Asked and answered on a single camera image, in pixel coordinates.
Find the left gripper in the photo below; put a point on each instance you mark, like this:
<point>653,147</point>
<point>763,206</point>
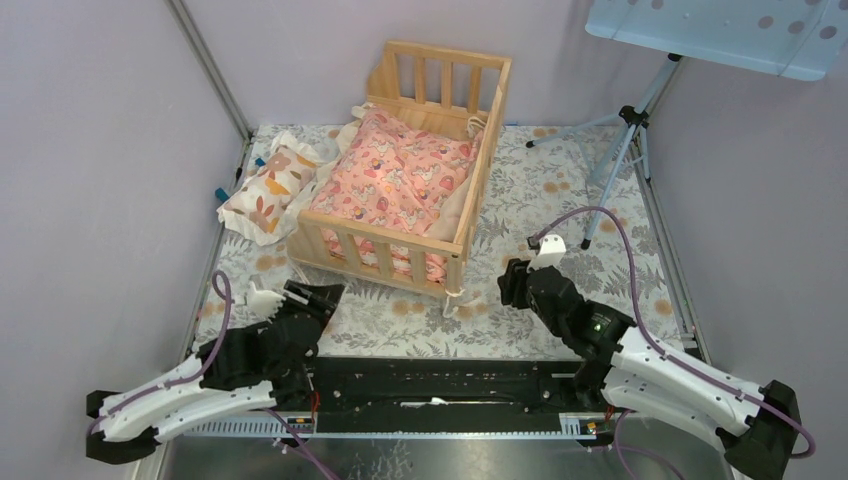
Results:
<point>321,300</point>

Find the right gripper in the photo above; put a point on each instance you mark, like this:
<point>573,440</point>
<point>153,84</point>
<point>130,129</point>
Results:
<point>515,278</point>

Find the pink patterned bed cushion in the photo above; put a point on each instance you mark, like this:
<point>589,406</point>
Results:
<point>395,207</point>

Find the wooden pet bed frame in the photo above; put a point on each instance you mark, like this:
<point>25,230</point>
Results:
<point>438,89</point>

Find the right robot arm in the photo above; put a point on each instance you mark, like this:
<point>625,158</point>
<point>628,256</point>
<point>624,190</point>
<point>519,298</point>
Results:
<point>752,426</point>

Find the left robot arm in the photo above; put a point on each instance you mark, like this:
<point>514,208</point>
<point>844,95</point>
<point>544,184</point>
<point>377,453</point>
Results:
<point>129,426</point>

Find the floral small pillow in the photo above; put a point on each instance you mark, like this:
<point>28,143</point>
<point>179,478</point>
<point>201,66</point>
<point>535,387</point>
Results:
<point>295,169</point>

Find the blue toy item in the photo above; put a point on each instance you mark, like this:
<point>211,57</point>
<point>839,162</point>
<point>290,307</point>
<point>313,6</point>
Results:
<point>250,186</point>

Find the black tripod stand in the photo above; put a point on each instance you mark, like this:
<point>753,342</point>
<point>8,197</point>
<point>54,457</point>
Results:
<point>629,147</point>

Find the grey diagonal pole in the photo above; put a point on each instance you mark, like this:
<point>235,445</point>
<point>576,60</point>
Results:
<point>205,59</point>

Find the light blue perforated panel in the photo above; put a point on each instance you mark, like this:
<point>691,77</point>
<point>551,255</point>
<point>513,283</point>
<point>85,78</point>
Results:
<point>794,39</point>

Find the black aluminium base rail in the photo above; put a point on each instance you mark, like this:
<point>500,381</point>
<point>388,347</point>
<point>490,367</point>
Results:
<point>358,395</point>

